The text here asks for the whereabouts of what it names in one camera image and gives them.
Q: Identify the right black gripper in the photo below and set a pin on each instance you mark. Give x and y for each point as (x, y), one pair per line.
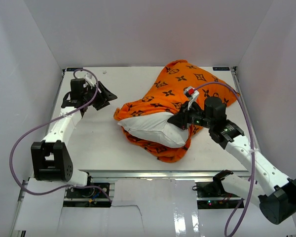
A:
(181, 119)

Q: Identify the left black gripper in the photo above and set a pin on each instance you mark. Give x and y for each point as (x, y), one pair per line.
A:
(101, 98)

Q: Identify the white pillow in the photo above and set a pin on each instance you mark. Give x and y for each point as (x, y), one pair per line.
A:
(156, 128)

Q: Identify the orange patterned pillowcase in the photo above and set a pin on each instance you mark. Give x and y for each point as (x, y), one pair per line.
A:
(165, 97)

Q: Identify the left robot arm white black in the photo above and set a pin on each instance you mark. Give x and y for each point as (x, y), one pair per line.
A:
(50, 157)

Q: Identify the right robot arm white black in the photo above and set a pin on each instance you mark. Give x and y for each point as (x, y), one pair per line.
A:
(275, 192)

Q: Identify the left blue table label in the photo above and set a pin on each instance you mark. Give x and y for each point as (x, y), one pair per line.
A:
(72, 69)

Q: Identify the blue table label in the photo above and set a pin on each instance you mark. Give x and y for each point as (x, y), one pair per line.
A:
(221, 69)
(72, 69)

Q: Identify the right blue table label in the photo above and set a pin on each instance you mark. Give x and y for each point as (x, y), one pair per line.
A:
(221, 69)

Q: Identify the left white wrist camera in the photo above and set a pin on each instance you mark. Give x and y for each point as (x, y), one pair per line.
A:
(88, 78)

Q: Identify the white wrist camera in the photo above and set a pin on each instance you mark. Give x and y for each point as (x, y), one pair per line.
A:
(192, 94)
(88, 78)

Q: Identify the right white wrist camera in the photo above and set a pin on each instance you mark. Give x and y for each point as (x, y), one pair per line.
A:
(192, 94)

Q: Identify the aluminium front rail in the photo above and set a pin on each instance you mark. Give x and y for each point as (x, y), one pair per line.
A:
(152, 174)

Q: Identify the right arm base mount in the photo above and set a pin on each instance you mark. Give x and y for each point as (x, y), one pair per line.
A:
(211, 195)

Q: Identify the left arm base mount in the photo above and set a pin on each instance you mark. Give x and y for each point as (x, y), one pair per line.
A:
(97, 190)

